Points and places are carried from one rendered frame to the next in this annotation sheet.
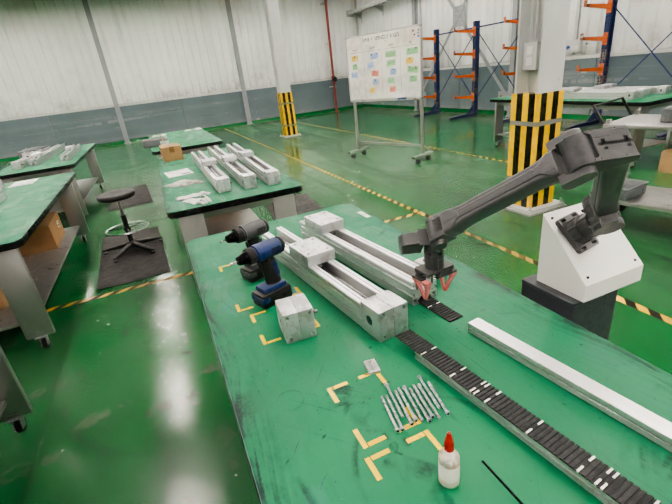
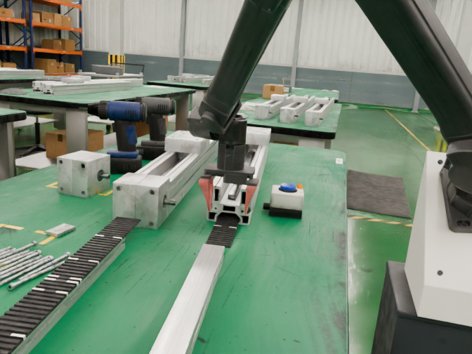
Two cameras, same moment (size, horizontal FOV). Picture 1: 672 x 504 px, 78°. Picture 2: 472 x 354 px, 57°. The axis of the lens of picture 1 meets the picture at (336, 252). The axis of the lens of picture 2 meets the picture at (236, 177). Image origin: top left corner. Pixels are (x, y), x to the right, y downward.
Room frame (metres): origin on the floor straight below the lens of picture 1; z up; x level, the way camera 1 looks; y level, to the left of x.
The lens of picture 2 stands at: (0.36, -0.80, 1.14)
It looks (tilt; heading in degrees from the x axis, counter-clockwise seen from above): 15 degrees down; 34
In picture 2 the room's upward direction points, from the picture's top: 5 degrees clockwise
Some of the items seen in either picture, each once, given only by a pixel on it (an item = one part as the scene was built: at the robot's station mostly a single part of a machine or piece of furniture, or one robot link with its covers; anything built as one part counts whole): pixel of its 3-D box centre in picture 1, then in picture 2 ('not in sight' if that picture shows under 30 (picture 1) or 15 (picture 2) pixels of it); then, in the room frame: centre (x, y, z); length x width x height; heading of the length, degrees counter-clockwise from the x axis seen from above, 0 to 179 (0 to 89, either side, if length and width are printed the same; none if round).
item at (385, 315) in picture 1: (387, 313); (147, 200); (1.02, -0.13, 0.83); 0.12 x 0.09 x 0.10; 118
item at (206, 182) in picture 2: (428, 284); (217, 190); (1.09, -0.26, 0.87); 0.07 x 0.07 x 0.09; 27
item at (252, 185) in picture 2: (441, 278); (240, 192); (1.11, -0.31, 0.87); 0.07 x 0.07 x 0.09; 27
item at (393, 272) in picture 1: (355, 251); (246, 166); (1.49, -0.08, 0.82); 0.80 x 0.10 x 0.09; 28
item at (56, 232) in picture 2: (372, 366); (60, 230); (0.85, -0.06, 0.78); 0.05 x 0.03 x 0.01; 12
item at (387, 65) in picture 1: (385, 98); not in sight; (7.08, -1.09, 0.97); 1.51 x 0.50 x 1.95; 41
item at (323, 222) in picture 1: (324, 224); (254, 139); (1.71, 0.04, 0.87); 0.16 x 0.11 x 0.07; 28
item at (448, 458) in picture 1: (449, 457); not in sight; (0.52, -0.16, 0.84); 0.04 x 0.04 x 0.12
